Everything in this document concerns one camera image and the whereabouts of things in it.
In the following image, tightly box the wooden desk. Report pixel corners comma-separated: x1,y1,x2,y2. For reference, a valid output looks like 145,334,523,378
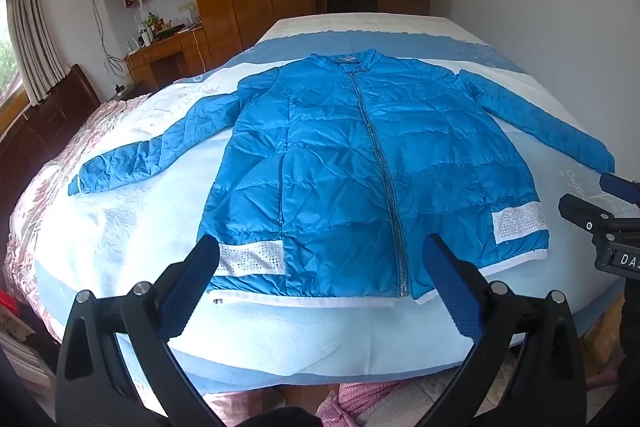
124,24,212,90

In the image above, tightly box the wall cable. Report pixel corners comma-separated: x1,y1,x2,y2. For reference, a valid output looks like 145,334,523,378
81,0,133,80

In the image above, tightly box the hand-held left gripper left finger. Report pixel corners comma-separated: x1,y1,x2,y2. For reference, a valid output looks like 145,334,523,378
55,234,227,427

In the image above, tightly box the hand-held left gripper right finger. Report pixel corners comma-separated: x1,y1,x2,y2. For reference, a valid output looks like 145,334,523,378
421,234,596,427

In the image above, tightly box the bed with white-blue sheet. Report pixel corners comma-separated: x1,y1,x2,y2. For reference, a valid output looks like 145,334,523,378
2,13,632,394

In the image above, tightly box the pink floral quilt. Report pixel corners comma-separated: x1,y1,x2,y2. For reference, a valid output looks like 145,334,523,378
2,93,154,338

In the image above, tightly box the dark wooden headboard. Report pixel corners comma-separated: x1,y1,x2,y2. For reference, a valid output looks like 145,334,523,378
0,64,102,228

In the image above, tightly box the wooden framed window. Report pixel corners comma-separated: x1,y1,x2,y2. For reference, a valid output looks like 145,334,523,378
0,0,32,135

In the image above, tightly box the pink checked cloth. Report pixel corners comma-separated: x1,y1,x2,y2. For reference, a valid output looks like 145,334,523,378
318,379,418,427

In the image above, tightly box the grey striped curtain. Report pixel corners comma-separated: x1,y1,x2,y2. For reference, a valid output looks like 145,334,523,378
7,0,69,106

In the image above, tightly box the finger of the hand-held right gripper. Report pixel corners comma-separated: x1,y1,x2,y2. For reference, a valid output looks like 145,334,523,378
558,193,640,239
599,173,640,209

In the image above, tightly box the blue puffer jacket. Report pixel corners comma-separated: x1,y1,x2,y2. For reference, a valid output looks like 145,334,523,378
67,48,616,308

